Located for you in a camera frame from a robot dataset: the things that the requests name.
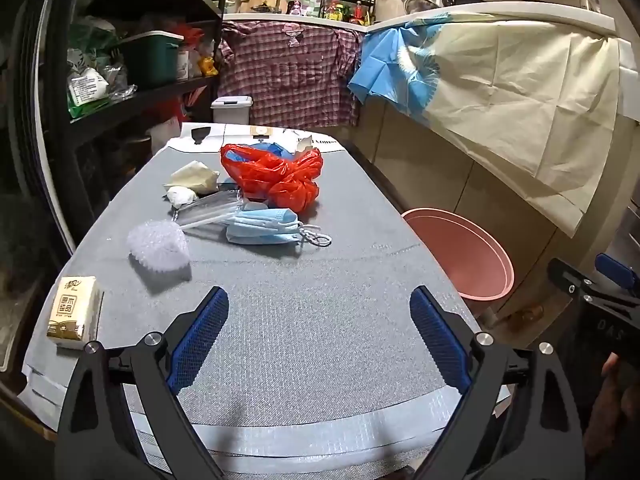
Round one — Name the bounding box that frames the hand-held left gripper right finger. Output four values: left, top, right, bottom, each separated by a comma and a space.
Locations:
409, 286, 587, 480

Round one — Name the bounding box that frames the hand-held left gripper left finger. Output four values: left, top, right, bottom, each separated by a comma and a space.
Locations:
54, 286, 231, 480

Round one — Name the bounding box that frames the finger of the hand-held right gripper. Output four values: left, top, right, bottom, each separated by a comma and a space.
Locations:
546, 257, 640, 313
594, 253, 640, 291

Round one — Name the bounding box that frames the pink plastic bucket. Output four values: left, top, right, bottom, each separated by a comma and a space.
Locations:
401, 208, 516, 306

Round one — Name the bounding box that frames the clear plastic packaging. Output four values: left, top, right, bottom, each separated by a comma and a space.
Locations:
172, 192, 246, 231

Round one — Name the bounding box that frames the blue face mask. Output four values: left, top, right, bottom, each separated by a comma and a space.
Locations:
226, 207, 333, 248

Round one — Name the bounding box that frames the white paper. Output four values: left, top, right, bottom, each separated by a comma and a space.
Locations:
165, 186, 198, 208

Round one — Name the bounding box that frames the cream paper bag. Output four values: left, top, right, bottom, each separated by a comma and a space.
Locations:
162, 160, 221, 196

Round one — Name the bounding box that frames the red plastic bag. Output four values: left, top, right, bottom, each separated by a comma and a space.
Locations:
221, 143, 323, 213

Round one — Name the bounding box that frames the blue plastic shoe cover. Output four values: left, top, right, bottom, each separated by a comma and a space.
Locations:
247, 141, 296, 161

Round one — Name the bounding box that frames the white lidded trash bin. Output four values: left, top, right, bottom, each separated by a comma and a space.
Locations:
211, 95, 252, 126

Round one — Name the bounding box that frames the person's right hand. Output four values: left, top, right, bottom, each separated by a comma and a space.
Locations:
597, 351, 640, 441

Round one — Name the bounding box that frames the white folding table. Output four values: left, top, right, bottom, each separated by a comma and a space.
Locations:
20, 122, 501, 480

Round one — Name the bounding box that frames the tissue pack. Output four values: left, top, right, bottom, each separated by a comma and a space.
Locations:
46, 276, 103, 351

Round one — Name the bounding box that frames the cream and blue cloth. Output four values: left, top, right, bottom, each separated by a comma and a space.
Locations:
347, 10, 621, 238

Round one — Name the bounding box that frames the black shelf rack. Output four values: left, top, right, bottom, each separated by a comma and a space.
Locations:
35, 0, 226, 256

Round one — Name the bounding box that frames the white kitchen countertop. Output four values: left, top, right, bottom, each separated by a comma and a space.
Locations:
222, 2, 618, 36

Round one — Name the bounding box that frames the green and white package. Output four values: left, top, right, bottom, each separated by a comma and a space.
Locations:
67, 67, 111, 118

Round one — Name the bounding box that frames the plaid shirt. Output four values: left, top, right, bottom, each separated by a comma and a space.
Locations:
217, 21, 363, 128

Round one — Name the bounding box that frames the green storage box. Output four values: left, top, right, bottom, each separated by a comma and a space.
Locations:
117, 31, 185, 88

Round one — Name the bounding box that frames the orange plastic bag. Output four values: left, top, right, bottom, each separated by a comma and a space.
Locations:
170, 22, 206, 46

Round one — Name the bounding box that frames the black spice rack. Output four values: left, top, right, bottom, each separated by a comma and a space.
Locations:
320, 0, 376, 26

